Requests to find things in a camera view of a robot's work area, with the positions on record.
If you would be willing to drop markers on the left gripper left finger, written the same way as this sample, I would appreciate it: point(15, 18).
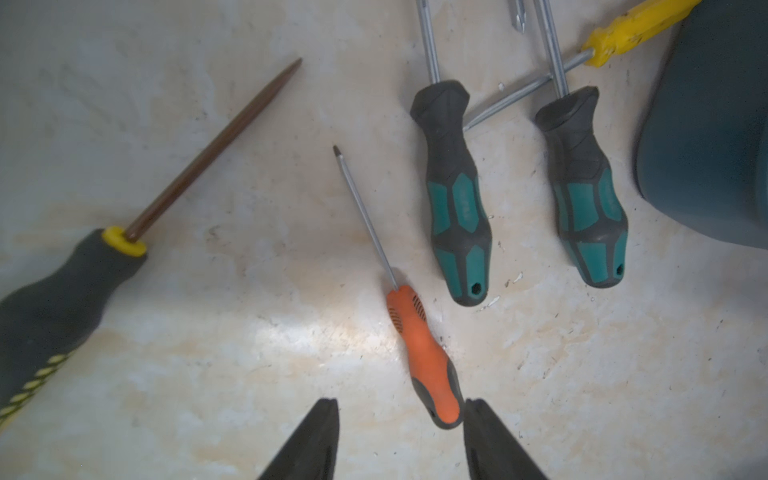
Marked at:
point(310, 452)

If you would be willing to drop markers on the teal storage box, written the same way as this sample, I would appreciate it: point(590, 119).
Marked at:
point(701, 157)

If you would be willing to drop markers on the black yellow copper-shaft screwdriver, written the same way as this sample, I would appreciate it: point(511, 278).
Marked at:
point(44, 323)

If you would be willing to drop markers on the orange screwdriver small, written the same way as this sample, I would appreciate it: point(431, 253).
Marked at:
point(432, 372)

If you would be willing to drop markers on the green handle screwdriver left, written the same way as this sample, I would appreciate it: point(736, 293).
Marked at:
point(461, 236)

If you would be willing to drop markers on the green handle screwdriver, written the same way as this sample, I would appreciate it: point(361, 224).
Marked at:
point(461, 236)
point(591, 222)

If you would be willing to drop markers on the black handle long screwdriver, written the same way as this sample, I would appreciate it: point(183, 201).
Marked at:
point(519, 15)

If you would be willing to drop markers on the green handle screwdriver right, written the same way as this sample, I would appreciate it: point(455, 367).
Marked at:
point(591, 222)

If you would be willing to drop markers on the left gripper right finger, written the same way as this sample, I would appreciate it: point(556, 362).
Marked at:
point(492, 451)

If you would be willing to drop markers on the yellow handle screwdriver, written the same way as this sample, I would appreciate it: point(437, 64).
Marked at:
point(629, 30)

